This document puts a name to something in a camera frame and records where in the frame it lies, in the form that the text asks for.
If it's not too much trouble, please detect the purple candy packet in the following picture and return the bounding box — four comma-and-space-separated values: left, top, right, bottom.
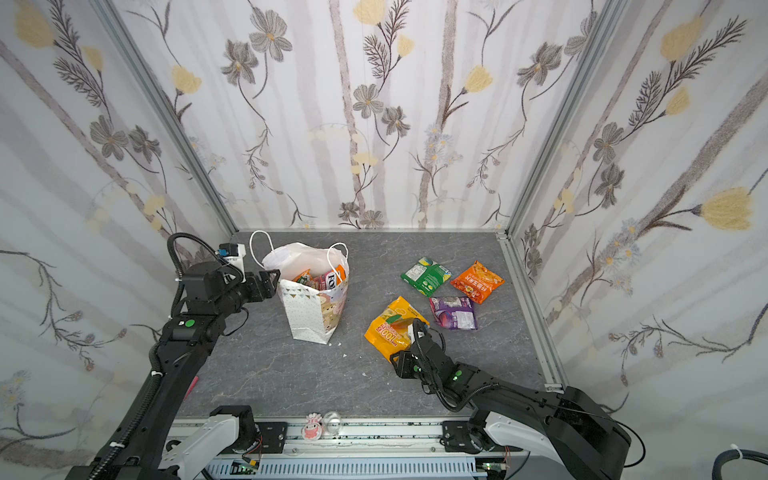
429, 296, 478, 331

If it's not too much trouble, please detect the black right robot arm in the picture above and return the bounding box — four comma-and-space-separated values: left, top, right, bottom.
388, 320, 632, 479

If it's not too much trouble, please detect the pink toy figure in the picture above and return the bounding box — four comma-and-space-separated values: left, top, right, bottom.
301, 412, 324, 441

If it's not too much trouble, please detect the orange red snack packet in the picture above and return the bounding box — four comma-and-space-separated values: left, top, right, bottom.
450, 261, 505, 304

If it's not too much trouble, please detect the cartoon animal paper bag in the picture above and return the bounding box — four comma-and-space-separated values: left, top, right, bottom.
246, 230, 350, 344

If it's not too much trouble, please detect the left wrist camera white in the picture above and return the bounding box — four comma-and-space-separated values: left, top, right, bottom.
218, 243, 246, 275

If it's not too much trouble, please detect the yellow snack packet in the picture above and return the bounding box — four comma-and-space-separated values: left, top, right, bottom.
364, 296, 430, 361

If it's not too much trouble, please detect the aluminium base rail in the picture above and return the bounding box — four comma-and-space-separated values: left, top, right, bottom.
161, 416, 608, 480

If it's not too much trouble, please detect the black corrugated cable hose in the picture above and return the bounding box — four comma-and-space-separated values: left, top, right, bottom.
712, 448, 768, 480

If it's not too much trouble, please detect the small green snack packet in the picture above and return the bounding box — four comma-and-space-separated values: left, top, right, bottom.
401, 257, 452, 298

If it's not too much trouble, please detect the green Fox's spring tea packet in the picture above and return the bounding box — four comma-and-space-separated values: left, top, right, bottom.
293, 269, 314, 287

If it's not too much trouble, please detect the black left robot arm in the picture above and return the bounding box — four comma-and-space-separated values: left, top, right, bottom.
67, 232, 280, 479

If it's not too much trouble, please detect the clear round ornament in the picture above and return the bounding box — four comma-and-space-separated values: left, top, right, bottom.
322, 411, 342, 437

